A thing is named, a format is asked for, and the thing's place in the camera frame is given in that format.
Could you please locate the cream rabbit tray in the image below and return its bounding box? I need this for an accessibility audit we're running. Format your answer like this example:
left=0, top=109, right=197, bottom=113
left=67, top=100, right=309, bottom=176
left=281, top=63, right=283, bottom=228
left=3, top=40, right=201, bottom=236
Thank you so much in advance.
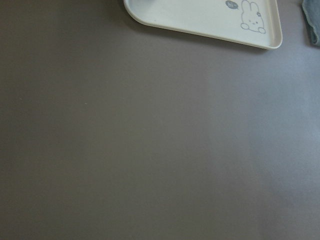
left=123, top=0, right=283, bottom=50

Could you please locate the grey folded cloth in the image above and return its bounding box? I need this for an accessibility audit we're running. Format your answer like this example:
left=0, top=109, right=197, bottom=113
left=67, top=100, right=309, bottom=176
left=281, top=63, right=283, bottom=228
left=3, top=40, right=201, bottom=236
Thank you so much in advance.
left=302, top=0, right=320, bottom=47

